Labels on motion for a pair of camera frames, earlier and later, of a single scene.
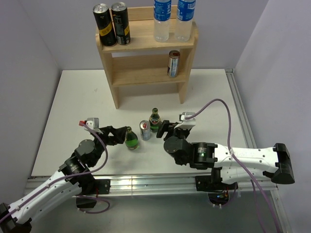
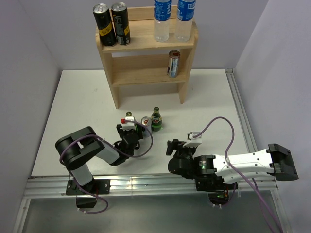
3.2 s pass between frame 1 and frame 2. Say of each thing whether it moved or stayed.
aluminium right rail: stayed
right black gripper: moved
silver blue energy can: stayed
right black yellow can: stayed
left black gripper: moved
